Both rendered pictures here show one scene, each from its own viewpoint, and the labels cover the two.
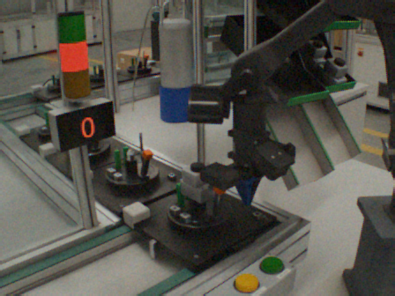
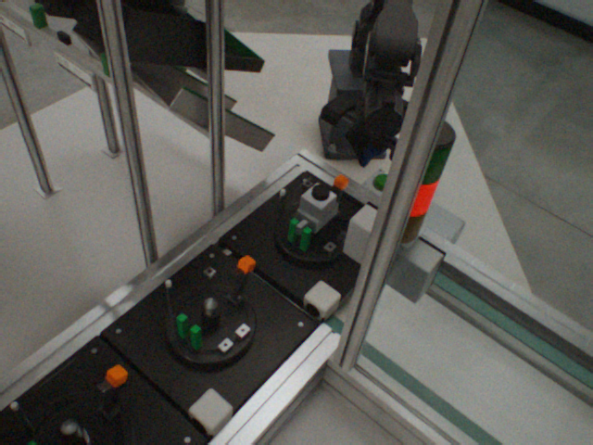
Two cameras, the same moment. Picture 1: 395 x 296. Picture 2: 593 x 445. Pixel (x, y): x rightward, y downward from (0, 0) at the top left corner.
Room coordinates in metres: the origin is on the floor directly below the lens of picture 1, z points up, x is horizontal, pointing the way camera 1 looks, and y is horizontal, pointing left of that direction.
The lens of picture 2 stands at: (0.96, 0.65, 1.79)
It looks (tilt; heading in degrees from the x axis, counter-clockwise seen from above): 49 degrees down; 255
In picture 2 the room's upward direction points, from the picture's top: 8 degrees clockwise
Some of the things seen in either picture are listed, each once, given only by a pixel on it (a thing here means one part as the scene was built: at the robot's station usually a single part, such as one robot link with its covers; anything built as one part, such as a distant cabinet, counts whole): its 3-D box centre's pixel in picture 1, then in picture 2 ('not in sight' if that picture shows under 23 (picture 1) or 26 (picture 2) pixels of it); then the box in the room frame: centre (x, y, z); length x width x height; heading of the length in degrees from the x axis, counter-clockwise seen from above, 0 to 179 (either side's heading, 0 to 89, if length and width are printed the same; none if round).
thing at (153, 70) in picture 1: (138, 63); not in sight; (2.27, 0.34, 1.01); 0.24 x 0.24 x 0.13; 42
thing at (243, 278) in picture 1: (246, 284); not in sight; (0.55, -0.07, 0.96); 0.04 x 0.04 x 0.02
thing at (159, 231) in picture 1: (199, 220); (311, 239); (0.77, 0.01, 0.96); 0.24 x 0.24 x 0.02; 42
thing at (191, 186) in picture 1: (194, 178); (314, 207); (0.77, 0.02, 1.06); 0.08 x 0.04 x 0.07; 43
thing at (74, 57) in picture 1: (74, 55); not in sight; (0.73, 0.23, 1.33); 0.05 x 0.05 x 0.05
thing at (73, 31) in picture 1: (71, 28); not in sight; (0.73, 0.23, 1.38); 0.05 x 0.05 x 0.05
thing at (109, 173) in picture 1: (130, 163); (210, 313); (0.95, 0.18, 1.01); 0.24 x 0.24 x 0.13; 42
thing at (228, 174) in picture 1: (249, 147); (375, 117); (0.67, -0.08, 1.17); 0.19 x 0.06 x 0.08; 132
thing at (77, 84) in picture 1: (77, 82); not in sight; (0.73, 0.23, 1.28); 0.05 x 0.05 x 0.05
